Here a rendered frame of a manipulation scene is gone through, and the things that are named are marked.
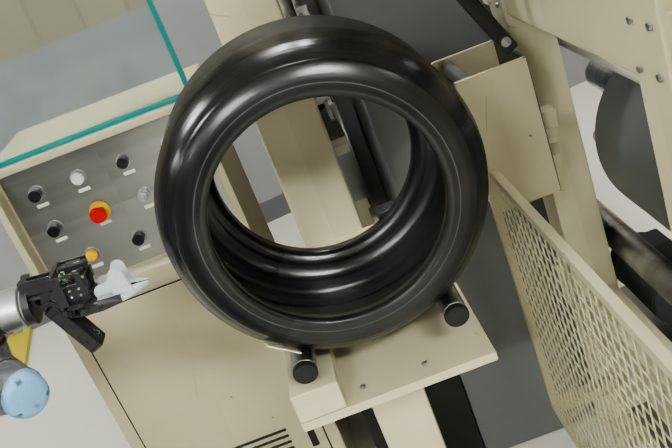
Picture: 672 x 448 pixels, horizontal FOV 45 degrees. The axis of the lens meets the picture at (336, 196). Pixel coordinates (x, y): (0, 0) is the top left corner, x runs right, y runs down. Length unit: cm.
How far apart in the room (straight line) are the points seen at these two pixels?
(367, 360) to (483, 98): 55
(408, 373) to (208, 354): 85
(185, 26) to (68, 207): 218
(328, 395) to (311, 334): 13
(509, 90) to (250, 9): 52
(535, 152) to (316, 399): 66
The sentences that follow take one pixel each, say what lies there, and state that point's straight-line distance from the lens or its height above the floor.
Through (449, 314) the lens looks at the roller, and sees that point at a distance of 142.
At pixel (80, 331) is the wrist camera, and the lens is 150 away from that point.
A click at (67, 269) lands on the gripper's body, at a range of 148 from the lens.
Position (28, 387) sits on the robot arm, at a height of 109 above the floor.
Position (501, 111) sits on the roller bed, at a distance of 164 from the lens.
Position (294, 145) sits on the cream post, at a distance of 164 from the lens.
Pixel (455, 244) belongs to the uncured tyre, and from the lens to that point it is 136.
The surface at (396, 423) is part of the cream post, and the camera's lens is 199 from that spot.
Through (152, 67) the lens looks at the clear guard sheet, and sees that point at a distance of 198.
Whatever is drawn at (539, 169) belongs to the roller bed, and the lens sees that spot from 170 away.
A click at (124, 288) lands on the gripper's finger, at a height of 113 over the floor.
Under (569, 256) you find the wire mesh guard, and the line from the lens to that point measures 132.
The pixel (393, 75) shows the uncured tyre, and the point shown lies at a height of 134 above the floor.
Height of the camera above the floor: 168
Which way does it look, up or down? 22 degrees down
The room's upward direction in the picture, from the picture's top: 21 degrees counter-clockwise
